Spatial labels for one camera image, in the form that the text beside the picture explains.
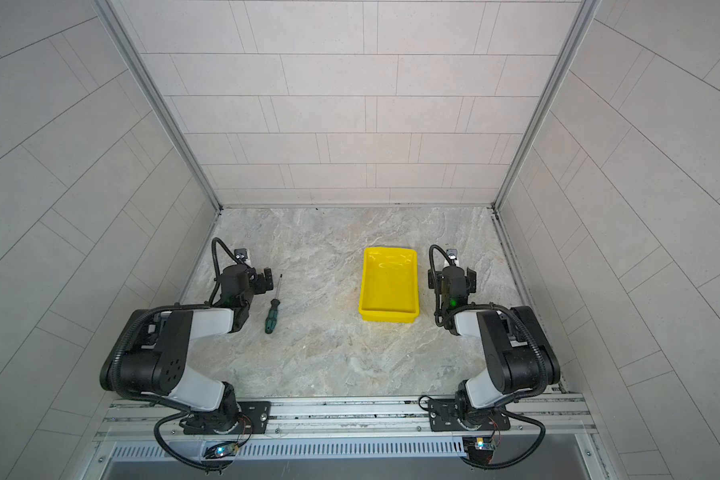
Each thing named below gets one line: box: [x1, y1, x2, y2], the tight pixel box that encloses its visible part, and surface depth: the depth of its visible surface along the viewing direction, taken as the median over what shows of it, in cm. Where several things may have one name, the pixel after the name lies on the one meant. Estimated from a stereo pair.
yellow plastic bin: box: [358, 247, 420, 323], surface depth 93 cm
